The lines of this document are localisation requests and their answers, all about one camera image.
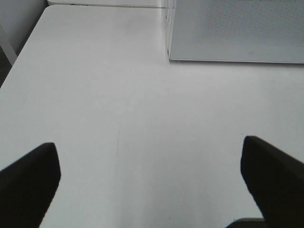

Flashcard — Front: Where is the white microwave oven body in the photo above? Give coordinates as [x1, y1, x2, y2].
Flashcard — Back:
[161, 0, 176, 55]

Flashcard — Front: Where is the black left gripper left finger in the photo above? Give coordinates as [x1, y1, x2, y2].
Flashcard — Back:
[0, 142, 61, 228]

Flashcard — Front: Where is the white microwave door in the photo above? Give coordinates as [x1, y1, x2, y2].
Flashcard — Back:
[169, 0, 304, 63]

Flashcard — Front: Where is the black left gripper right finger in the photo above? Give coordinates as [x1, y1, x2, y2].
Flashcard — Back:
[240, 136, 304, 228]

